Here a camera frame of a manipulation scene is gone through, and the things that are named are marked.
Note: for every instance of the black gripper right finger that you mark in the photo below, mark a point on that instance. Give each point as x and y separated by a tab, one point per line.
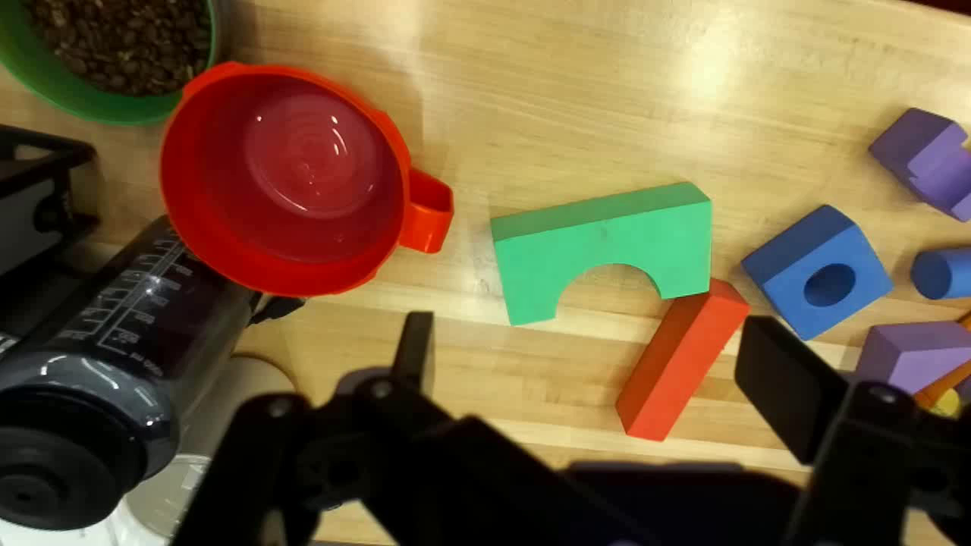
789	391

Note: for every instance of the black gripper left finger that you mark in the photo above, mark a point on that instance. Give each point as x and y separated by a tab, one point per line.
413	351

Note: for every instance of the red wedge block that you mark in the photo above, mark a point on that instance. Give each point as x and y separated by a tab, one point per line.
678	366

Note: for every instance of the green arch foam block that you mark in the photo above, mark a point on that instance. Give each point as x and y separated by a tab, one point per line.
609	232

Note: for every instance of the purple notched foam block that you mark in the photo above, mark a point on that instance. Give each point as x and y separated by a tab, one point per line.
922	152

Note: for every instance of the blue cube with hole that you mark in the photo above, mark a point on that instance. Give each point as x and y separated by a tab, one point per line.
789	261

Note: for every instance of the blue foam cylinder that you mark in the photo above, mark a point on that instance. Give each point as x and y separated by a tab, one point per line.
944	275

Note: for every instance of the red plastic measuring cup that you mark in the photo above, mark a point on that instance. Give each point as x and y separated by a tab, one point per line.
304	170

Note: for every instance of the dark transparent water bottle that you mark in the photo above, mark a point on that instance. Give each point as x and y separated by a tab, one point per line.
124	335

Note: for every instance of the black angular device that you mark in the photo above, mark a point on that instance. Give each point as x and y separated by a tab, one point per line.
42	201

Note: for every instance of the brown granules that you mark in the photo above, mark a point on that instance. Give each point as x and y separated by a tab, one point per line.
124	40

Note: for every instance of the green bowl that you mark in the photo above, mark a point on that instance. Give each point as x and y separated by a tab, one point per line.
30	73

